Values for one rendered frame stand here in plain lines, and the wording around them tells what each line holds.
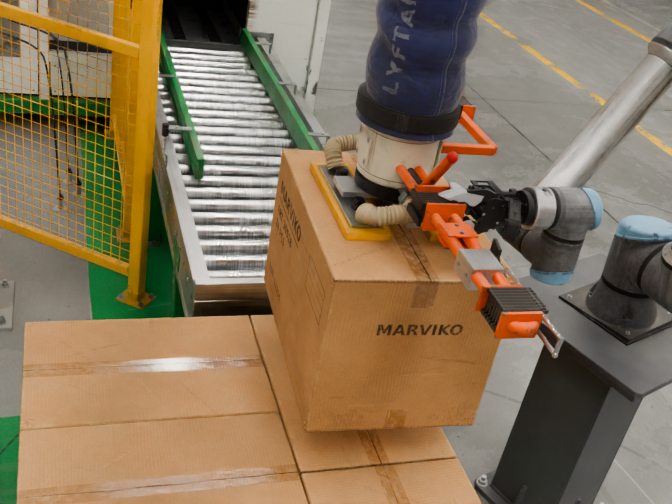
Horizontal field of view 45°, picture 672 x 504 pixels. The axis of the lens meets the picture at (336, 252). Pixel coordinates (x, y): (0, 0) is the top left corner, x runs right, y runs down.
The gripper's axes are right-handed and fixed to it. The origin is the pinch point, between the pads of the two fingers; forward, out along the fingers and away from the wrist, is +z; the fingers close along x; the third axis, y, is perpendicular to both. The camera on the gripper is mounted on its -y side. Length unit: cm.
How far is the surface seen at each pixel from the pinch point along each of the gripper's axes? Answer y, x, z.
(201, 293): 62, -62, 34
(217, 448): 5, -65, 38
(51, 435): 13, -65, 74
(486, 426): 58, -120, -73
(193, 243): 86, -60, 33
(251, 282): 62, -59, 19
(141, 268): 138, -104, 42
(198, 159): 136, -56, 25
